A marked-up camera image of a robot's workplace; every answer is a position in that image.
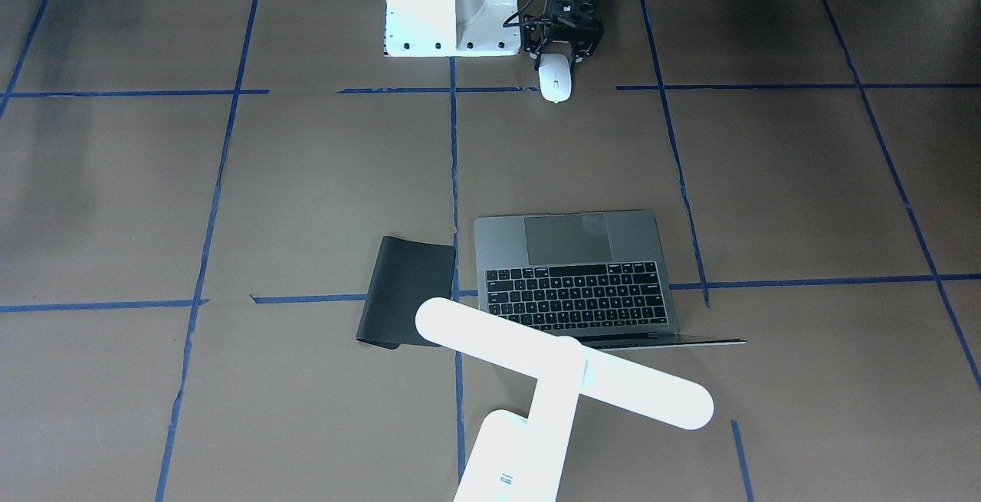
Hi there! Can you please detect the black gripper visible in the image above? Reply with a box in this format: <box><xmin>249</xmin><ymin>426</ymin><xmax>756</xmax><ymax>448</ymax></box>
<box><xmin>522</xmin><ymin>0</ymin><xmax>604</xmax><ymax>67</ymax></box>

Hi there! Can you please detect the white computer mouse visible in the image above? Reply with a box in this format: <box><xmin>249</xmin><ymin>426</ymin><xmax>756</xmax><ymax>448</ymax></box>
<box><xmin>537</xmin><ymin>54</ymin><xmax>573</xmax><ymax>103</ymax></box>

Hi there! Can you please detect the grey laptop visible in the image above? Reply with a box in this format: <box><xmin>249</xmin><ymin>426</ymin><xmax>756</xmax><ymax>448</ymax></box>
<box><xmin>474</xmin><ymin>211</ymin><xmax>740</xmax><ymax>351</ymax></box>

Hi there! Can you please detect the black mouse pad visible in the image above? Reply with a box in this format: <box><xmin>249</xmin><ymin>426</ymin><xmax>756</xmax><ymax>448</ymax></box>
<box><xmin>355</xmin><ymin>236</ymin><xmax>457</xmax><ymax>349</ymax></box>

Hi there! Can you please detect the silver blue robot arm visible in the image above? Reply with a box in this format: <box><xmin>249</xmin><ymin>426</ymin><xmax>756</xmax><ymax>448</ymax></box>
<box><xmin>506</xmin><ymin>0</ymin><xmax>604</xmax><ymax>70</ymax></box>

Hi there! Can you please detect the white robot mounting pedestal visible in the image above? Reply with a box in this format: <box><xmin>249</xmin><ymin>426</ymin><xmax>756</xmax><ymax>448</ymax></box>
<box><xmin>383</xmin><ymin>0</ymin><xmax>520</xmax><ymax>58</ymax></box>

